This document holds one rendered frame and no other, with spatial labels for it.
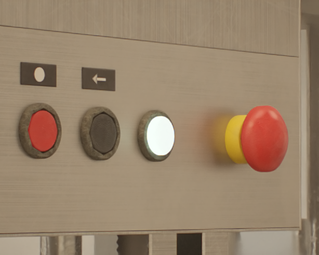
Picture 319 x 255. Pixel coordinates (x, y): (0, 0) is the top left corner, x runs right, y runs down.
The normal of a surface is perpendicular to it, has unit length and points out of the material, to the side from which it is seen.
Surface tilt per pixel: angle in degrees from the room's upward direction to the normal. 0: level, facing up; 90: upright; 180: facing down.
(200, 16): 90
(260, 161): 125
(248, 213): 90
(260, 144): 100
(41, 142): 90
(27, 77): 90
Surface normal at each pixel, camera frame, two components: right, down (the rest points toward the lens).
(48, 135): 0.77, -0.03
